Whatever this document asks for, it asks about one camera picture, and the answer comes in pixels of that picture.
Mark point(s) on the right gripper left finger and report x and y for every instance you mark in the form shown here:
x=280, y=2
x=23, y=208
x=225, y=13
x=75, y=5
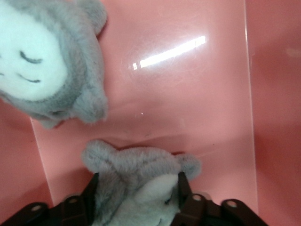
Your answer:
x=58, y=214

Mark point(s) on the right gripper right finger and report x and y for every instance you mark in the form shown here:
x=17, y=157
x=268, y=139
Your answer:
x=207, y=214

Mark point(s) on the pink plastic box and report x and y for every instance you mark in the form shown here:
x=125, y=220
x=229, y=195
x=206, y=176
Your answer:
x=188, y=94

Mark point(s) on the grey white plush toy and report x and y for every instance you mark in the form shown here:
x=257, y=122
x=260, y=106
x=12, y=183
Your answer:
x=47, y=35
x=141, y=164

